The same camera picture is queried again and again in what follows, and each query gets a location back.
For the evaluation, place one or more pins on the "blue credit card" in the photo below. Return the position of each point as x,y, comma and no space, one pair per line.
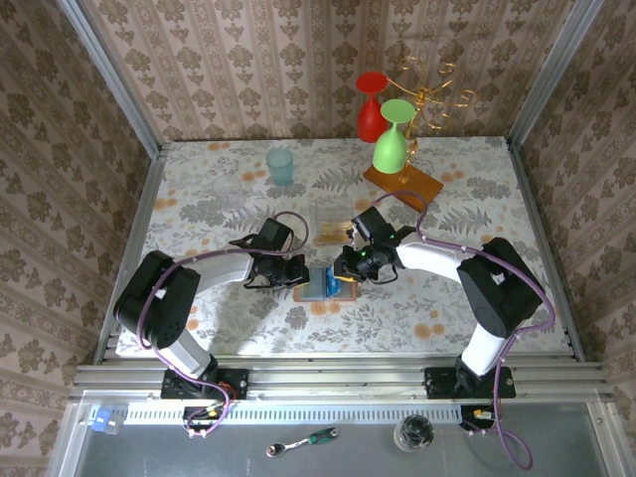
332,287

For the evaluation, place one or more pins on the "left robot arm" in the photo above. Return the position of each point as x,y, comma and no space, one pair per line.
223,268

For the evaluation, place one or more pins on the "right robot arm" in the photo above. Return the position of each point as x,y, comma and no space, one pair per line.
432,258

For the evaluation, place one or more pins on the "clear acrylic card organizer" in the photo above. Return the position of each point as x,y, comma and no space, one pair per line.
333,211

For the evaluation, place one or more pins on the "clear glass cup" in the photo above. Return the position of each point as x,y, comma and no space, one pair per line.
227,189

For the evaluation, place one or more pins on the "aluminium mounting beam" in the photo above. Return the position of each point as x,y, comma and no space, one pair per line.
338,380

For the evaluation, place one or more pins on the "teal plastic tumbler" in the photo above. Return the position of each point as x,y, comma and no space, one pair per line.
279,166

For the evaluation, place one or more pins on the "green wine glass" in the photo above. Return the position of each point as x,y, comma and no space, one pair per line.
390,151

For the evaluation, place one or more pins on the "red wine glass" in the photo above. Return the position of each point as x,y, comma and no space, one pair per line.
370,121

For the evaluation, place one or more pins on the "black connector block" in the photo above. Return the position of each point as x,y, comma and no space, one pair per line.
199,415
472,420

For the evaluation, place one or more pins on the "clear glass jar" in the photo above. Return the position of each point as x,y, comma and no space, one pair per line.
413,433

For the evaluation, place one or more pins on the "small blue white box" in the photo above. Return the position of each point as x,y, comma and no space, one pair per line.
102,421

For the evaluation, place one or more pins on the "grey metal shelf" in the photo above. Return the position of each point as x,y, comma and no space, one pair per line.
546,447

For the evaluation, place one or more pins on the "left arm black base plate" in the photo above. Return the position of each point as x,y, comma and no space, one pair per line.
233,382

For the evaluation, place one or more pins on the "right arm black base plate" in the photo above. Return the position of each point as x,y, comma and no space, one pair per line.
437,385

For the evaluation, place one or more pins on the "aluminium side rail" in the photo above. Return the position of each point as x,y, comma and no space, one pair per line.
536,223
143,208

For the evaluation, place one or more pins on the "aluminium frame post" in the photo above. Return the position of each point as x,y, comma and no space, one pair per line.
550,74
115,79

